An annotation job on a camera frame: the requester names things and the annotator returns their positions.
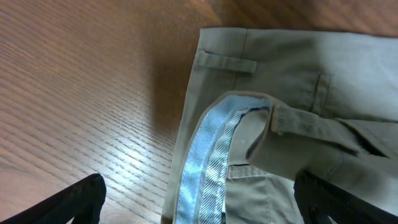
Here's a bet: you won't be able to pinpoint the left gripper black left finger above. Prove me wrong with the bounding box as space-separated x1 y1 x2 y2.
1 174 106 224

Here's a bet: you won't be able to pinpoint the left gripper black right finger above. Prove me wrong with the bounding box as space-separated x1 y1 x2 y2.
294 172 397 224

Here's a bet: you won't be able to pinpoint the khaki green shorts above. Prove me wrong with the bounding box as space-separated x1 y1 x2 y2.
161 27 397 223

